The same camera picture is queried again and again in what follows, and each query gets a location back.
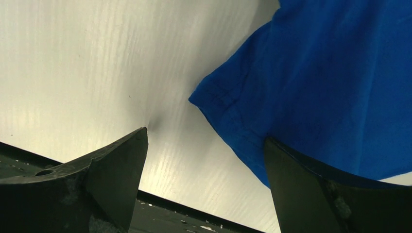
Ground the blue printed t shirt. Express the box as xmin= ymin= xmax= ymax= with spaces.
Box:
xmin=189 ymin=0 xmax=412 ymax=186

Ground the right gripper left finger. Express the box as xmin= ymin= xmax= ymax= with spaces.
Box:
xmin=0 ymin=127 xmax=148 ymax=233

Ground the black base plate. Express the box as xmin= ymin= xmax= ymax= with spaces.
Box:
xmin=0 ymin=143 xmax=256 ymax=233

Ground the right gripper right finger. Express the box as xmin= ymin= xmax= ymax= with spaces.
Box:
xmin=264 ymin=138 xmax=412 ymax=233

